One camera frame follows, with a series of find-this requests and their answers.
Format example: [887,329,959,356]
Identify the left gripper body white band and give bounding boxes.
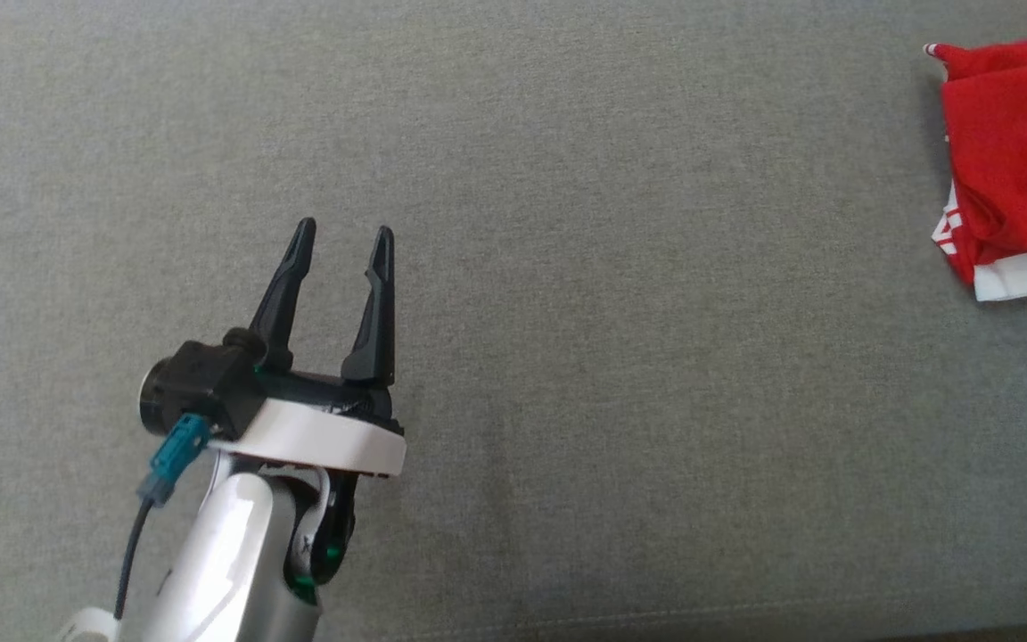
[210,369,408,476]

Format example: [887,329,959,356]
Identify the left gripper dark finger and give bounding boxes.
[341,227,396,387]
[250,218,317,372]

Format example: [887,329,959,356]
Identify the red basketball jersey white sleeves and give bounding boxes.
[924,36,1027,301]

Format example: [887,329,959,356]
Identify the large grey sofa seat cushion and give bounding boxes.
[0,0,1027,642]

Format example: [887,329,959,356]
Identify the white velcro strap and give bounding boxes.
[54,606,122,642]

